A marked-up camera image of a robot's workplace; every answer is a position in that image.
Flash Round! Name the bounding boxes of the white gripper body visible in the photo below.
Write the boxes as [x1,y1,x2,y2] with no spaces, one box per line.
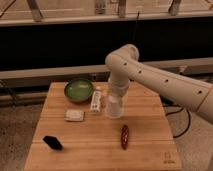
[108,89,126,104]

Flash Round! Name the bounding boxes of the white tube bottle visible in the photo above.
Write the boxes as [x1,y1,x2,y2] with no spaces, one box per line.
[90,86,102,114]

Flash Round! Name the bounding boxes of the dark red oblong object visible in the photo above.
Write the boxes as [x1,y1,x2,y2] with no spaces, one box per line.
[121,125,129,150]

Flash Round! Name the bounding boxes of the green bowl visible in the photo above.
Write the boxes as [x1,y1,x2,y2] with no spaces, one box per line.
[64,78,94,103]

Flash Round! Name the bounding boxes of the white rectangular block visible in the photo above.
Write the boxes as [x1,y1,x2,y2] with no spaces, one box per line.
[65,110,84,122]

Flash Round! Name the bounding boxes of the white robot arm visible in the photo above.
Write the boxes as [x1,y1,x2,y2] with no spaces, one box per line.
[105,44,213,125]

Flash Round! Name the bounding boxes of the wooden board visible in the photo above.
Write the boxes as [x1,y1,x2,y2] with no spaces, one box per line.
[24,82,181,171]

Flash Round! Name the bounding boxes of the black hanging cable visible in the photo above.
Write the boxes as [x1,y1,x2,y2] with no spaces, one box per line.
[112,9,142,81]

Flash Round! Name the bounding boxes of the black eraser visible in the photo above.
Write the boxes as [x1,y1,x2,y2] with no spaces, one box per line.
[43,136,63,150]

